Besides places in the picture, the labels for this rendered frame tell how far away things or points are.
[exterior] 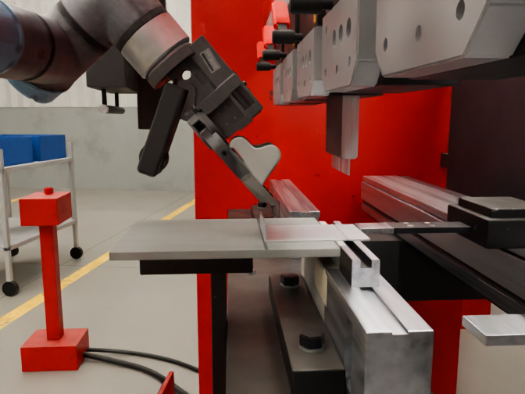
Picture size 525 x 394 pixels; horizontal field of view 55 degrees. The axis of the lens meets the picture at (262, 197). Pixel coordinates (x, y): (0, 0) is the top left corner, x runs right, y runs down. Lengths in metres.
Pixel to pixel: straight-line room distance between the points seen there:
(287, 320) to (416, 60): 0.41
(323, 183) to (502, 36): 1.32
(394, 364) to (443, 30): 0.30
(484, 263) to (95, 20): 0.62
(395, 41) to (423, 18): 0.04
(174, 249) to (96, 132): 7.78
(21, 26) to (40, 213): 1.87
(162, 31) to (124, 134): 7.55
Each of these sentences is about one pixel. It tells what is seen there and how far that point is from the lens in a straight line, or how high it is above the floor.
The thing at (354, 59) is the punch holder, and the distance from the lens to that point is 0.42.
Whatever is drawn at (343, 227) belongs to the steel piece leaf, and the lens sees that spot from 0.69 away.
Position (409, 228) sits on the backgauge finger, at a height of 1.00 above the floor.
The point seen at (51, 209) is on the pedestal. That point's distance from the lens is 2.36.
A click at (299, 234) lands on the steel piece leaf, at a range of 0.64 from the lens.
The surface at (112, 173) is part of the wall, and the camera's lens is 8.28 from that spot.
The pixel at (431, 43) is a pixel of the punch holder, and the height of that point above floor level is 1.19.
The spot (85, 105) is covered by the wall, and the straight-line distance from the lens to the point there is 8.39.
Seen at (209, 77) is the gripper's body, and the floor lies 1.20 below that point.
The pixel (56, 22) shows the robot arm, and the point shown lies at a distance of 0.64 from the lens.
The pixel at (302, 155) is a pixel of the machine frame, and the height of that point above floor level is 1.03.
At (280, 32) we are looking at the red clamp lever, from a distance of 0.70.
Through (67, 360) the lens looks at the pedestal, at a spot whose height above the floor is 0.05.
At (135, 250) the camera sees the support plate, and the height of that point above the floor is 1.00.
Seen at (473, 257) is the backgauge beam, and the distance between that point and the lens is 0.84.
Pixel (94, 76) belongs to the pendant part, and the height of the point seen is 1.27.
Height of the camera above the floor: 1.15
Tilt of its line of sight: 9 degrees down
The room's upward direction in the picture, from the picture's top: straight up
